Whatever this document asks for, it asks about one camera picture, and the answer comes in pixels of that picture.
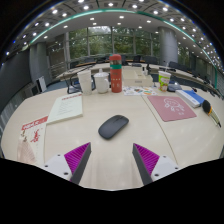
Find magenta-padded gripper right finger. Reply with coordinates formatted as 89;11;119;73
132;143;183;186

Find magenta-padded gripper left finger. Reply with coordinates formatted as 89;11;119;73
43;142;92;185

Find black computer mouse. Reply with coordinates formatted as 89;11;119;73
98;114;130;140

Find pink mouse pad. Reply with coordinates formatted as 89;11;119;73
147;95;198;123

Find red and white leaflet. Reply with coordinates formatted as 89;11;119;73
16;115;49;167

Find cream booklet with red title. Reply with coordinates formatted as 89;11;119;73
46;92;84;125

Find colourful sticker sheet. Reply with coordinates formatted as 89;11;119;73
122;85;158;97

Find black conference microphone unit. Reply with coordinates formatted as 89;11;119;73
62;64;98;95
166;83;183;93

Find blue and white book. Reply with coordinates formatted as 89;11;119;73
175;89;206;109

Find stack of white paper cups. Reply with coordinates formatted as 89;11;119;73
77;69;94;96

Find black handheld microphone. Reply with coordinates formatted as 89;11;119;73
201;99;222;129

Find printed paper cup with straw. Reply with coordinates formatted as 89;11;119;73
157;63;172;93

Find white lidded mug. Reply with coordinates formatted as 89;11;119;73
93;71;111;95

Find cream cardboard box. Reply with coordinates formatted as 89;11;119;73
121;66;154;88

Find white floor appliance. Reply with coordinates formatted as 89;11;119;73
35;75;48;94

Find red drink bottle green band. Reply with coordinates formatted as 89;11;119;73
109;53;123;94

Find curved wooden conference desk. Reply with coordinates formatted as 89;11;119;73
56;61;223;98

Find dark office chairs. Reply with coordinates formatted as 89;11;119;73
68;54;214;84

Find ceiling lights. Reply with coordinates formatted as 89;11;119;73
4;0;224;73

